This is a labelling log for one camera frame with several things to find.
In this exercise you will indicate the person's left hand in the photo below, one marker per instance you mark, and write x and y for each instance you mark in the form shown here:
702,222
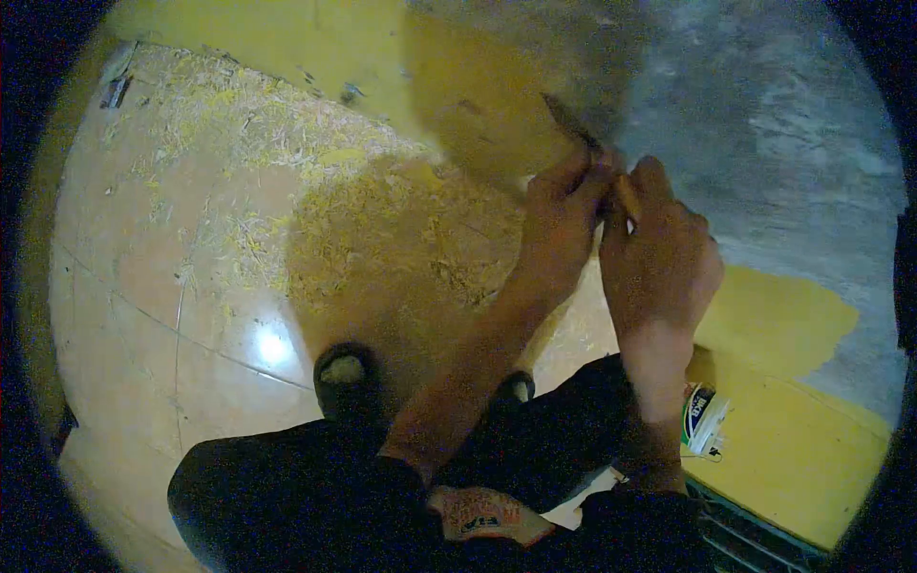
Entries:
555,229

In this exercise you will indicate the thin bamboo stick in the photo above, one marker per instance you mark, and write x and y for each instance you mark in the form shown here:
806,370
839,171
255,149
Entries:
626,199

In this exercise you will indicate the pile of wood shavings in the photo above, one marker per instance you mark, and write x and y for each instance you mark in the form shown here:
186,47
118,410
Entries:
344,208

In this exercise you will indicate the dark ribbed crate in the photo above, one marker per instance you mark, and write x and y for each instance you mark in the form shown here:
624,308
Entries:
745,533

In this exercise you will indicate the green and white packet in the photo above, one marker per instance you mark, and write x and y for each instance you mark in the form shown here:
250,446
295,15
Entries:
703,421

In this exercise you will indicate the yellow mat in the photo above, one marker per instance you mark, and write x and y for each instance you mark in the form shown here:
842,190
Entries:
781,430

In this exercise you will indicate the dark knife blade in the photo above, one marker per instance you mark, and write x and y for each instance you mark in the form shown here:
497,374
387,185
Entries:
568,120

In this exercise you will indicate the person's left fingers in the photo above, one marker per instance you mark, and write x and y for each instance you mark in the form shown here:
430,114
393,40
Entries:
584,175

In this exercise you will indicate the small dark metal piece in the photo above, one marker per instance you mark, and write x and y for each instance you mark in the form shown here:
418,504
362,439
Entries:
116,92

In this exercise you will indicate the person's right hand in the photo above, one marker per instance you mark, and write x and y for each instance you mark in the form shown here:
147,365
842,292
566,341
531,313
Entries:
659,265

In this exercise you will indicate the person's right fingers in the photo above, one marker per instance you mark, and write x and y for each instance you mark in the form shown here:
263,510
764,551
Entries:
652,183

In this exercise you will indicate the person's legs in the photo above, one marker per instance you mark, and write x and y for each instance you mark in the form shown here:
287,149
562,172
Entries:
315,487

